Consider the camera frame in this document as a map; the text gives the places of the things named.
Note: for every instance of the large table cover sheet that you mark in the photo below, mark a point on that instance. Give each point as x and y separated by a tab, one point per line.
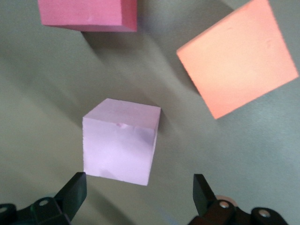
35	93

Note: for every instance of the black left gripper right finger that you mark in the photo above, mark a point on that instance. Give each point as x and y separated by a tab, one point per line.
204	197

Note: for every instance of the light pink foam cube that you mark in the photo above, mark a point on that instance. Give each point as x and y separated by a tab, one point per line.
119	145

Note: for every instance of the red foam cube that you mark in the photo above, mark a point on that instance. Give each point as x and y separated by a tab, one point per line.
86	11

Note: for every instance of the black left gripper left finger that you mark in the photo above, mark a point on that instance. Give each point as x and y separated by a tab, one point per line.
72	194

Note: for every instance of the orange foam cube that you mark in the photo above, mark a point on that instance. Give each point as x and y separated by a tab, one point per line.
236	58

